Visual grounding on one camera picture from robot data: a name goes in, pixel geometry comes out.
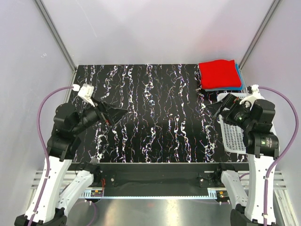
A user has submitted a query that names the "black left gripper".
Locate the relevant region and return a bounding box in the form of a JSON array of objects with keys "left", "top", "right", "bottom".
[{"left": 72, "top": 96, "right": 128, "bottom": 135}]

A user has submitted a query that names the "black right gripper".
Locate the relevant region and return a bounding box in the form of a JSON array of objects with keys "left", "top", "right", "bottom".
[{"left": 206, "top": 92, "right": 254, "bottom": 130}]

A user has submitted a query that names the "red t-shirt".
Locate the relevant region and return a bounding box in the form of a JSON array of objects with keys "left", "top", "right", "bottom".
[{"left": 198, "top": 59, "right": 242, "bottom": 90}]

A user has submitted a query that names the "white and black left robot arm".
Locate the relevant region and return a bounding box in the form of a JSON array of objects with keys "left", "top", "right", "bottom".
[{"left": 14, "top": 101, "right": 128, "bottom": 226}]

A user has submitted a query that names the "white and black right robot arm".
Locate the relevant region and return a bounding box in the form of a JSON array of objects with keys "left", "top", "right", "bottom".
[{"left": 213, "top": 93, "right": 279, "bottom": 226}]

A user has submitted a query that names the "white plastic laundry basket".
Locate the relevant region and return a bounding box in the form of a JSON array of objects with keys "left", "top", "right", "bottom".
[{"left": 216, "top": 93, "right": 280, "bottom": 153}]

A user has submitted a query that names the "folded blue t-shirt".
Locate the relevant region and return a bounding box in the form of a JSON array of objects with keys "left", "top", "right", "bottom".
[{"left": 202, "top": 63, "right": 243, "bottom": 91}]

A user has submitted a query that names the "left small connector box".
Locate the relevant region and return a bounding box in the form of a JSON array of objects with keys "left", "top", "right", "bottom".
[{"left": 91, "top": 189, "right": 103, "bottom": 197}]

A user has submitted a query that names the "small connector box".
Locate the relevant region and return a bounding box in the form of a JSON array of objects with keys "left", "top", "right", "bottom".
[
  {"left": 91, "top": 189, "right": 103, "bottom": 197},
  {"left": 217, "top": 191, "right": 230, "bottom": 202}
]

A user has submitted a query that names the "right small connector box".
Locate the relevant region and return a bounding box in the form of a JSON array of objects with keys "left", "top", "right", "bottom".
[{"left": 217, "top": 191, "right": 230, "bottom": 202}]

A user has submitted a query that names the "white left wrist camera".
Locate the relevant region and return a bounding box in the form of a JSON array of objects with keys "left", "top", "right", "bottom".
[{"left": 72, "top": 83, "right": 95, "bottom": 107}]

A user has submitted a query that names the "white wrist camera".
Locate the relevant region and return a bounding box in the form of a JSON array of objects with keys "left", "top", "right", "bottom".
[
  {"left": 240, "top": 84, "right": 264, "bottom": 109},
  {"left": 72, "top": 83, "right": 95, "bottom": 107}
]

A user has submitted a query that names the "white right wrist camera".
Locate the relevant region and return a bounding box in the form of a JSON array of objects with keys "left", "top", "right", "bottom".
[{"left": 240, "top": 84, "right": 264, "bottom": 109}]

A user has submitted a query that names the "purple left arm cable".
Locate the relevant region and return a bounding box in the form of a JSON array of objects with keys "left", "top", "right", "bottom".
[{"left": 28, "top": 86, "right": 98, "bottom": 226}]

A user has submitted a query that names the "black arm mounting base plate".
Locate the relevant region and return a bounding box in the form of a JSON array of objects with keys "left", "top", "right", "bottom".
[{"left": 74, "top": 162, "right": 242, "bottom": 197}]

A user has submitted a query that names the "aluminium frame rail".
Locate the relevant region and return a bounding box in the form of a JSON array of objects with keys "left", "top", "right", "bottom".
[{"left": 32, "top": 171, "right": 287, "bottom": 200}]

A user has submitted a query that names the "right aluminium corner post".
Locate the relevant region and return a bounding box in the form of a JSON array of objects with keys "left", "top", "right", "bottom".
[{"left": 239, "top": 0, "right": 282, "bottom": 69}]

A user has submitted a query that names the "aluminium corner post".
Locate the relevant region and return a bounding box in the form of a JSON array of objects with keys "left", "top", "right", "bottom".
[
  {"left": 239, "top": 0, "right": 282, "bottom": 69},
  {"left": 33, "top": 0, "right": 77, "bottom": 72}
]

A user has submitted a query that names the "left aluminium corner post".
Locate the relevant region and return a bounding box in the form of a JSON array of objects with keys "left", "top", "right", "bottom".
[{"left": 33, "top": 0, "right": 77, "bottom": 72}]

